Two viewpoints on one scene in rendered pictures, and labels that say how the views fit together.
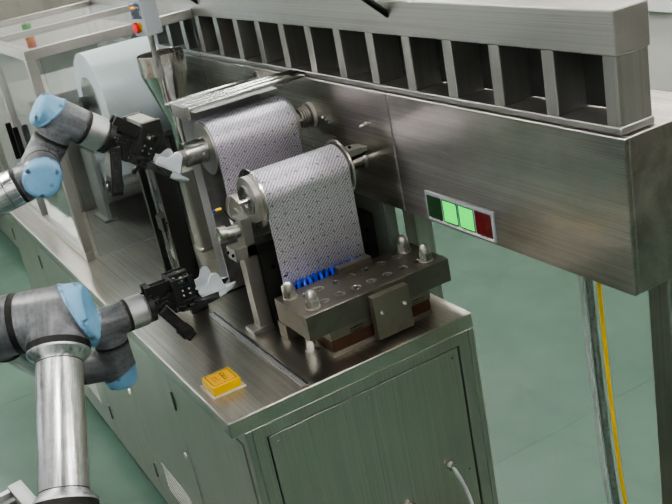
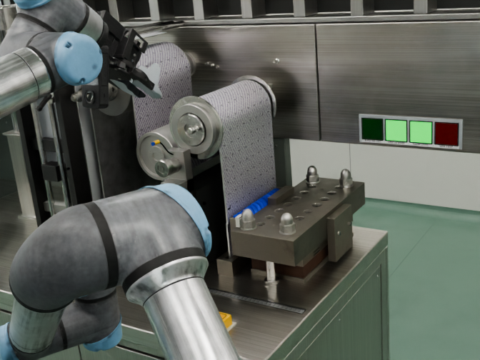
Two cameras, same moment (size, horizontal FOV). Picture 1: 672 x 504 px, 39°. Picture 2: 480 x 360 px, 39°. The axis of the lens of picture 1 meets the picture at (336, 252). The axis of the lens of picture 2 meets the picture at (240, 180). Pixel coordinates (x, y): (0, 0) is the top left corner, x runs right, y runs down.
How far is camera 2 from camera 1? 1.25 m
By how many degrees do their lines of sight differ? 29
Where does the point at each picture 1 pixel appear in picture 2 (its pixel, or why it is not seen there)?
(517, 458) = not seen: outside the picture
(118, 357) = (111, 306)
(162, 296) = not seen: hidden behind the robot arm
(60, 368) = (199, 293)
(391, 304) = (343, 225)
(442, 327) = (376, 245)
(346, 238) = (266, 171)
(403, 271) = (337, 195)
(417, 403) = (361, 323)
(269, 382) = (260, 316)
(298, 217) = (239, 147)
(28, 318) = (135, 231)
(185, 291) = not seen: hidden behind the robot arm
